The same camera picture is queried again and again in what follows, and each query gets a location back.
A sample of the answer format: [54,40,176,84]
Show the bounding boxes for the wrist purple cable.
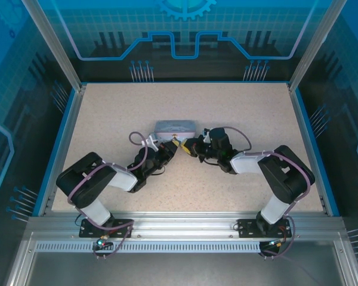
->
[128,131,150,172]
[226,126,253,153]

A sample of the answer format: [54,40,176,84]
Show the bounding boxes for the left wrist purple cable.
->
[128,131,150,172]

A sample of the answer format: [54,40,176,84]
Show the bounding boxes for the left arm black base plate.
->
[79,218,134,239]

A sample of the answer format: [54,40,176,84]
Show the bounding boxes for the slotted grey cable duct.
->
[35,241,262,254]

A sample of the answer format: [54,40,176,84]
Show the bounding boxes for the left aluminium frame post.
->
[20,0,88,92]

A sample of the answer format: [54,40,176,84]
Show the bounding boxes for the right wrist purple cable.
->
[226,126,253,153]

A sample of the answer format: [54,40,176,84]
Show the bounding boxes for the aluminium mounting rail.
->
[26,212,345,240]

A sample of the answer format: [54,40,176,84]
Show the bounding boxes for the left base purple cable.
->
[92,220,134,260]

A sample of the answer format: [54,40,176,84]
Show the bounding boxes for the clear acrylic bar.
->
[287,0,340,92]

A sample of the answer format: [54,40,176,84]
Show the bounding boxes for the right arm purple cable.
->
[262,151,313,216]

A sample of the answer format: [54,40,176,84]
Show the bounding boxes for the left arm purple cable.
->
[66,161,116,231]

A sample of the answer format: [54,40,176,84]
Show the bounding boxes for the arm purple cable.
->
[66,161,116,231]
[262,151,313,216]

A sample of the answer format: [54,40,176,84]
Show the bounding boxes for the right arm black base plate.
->
[236,218,292,239]

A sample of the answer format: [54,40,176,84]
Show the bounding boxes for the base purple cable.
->
[260,214,297,260]
[92,220,134,260]

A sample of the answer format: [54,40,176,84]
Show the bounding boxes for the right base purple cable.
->
[260,214,297,260]

